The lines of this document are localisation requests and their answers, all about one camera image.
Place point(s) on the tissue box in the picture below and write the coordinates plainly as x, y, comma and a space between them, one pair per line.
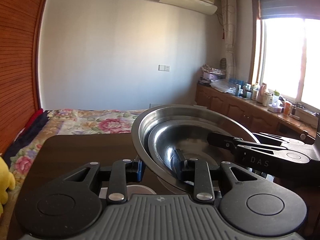
274, 107

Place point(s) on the large stainless steel bowl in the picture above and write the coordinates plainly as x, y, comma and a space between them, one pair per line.
142, 140

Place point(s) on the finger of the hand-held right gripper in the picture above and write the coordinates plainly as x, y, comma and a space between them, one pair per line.
260, 158
275, 138

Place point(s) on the floral bed blanket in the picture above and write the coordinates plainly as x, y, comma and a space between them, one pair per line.
87, 122

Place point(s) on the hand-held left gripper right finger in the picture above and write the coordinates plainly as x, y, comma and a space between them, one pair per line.
178, 165

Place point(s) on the red cloth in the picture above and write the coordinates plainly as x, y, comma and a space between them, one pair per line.
35, 118

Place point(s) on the navy blue cloth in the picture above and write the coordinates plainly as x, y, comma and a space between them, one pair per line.
32, 135

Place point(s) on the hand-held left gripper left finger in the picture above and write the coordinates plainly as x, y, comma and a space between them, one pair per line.
139, 171

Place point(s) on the woven hand fan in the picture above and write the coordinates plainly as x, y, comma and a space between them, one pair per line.
222, 63

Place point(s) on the wooden louvered wardrobe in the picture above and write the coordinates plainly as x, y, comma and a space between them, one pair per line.
17, 67

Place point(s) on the white wall switch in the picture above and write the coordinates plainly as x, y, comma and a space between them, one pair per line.
164, 67

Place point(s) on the grey roller blind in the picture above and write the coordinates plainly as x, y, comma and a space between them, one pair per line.
287, 5

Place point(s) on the wooden framed window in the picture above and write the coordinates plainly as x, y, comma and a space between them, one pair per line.
282, 55

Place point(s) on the pile of floral boxes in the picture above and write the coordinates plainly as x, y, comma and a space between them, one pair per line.
212, 72

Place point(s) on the clear plastic bags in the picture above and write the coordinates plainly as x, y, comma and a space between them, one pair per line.
221, 86

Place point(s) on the patterned beige curtain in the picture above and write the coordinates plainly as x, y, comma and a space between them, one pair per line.
229, 30

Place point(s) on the yellow plush toy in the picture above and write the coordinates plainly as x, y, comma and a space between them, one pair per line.
6, 180

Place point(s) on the white floral rectangular plate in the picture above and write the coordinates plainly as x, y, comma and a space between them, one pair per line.
142, 189

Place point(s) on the row of toiletry bottles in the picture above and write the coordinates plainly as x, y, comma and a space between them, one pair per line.
252, 91

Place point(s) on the wooden low cabinet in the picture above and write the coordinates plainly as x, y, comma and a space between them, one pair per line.
237, 107

